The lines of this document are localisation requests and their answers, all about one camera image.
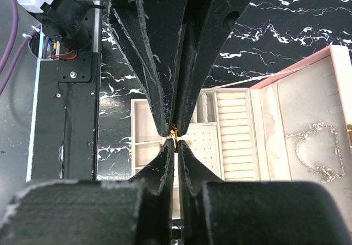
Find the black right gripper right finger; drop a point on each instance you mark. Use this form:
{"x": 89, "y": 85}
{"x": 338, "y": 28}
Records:
{"x": 214, "y": 211}

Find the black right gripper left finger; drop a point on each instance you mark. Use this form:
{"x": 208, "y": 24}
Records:
{"x": 135, "y": 211}

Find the pink jewelry box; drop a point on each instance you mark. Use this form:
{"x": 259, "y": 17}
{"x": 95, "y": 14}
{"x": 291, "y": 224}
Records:
{"x": 294, "y": 125}

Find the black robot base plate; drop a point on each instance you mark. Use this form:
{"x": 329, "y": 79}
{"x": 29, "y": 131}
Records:
{"x": 64, "y": 126}

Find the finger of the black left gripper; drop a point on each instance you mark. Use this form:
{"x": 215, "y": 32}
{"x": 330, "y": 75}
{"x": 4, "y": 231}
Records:
{"x": 208, "y": 25}
{"x": 150, "y": 34}

